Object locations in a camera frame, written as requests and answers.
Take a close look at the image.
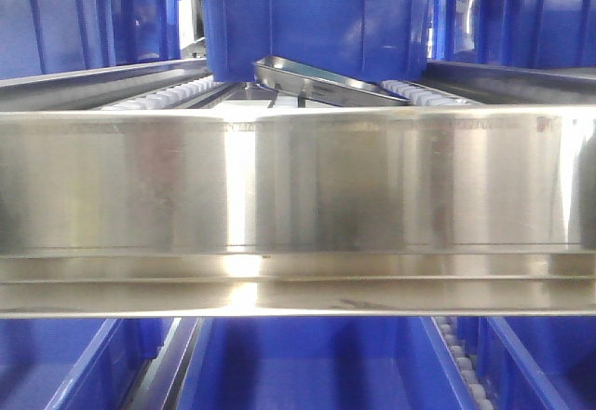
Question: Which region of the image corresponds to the light blue bin front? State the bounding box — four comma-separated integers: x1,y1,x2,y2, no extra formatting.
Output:
201,0,431,82

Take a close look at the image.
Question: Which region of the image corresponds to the stainless steel tray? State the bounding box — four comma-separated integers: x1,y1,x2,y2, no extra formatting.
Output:
253,55,410,107

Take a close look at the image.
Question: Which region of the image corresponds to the white roller track upper right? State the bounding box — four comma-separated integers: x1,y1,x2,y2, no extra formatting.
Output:
380,80,478,107

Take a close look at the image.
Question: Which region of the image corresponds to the white roller track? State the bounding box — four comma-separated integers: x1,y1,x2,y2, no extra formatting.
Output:
101,75,223,111
380,80,478,107
432,316,494,410

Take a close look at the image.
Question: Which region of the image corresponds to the white roller track upper left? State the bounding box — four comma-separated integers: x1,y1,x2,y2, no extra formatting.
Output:
101,75,223,111

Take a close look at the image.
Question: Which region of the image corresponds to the blue bin lower centre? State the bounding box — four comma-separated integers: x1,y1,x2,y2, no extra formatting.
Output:
177,317,476,409

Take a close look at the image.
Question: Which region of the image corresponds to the blue bin upper right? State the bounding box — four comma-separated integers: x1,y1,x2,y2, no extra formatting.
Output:
431,0,595,69

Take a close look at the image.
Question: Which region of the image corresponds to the blue bin lower right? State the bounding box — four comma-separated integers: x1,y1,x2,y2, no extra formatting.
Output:
454,317,595,409

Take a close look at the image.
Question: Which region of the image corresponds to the blue bin upper left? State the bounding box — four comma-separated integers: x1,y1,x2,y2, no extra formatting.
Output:
1,0,181,79

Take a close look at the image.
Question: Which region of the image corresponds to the blue bin lower left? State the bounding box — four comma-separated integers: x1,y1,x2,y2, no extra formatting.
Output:
1,318,172,409

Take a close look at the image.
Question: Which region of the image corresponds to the stainless steel shelf front rail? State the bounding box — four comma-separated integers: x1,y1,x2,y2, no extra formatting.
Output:
1,105,595,318

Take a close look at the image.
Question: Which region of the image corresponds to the metal divider rail lower left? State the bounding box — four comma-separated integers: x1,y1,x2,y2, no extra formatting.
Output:
124,317,202,409

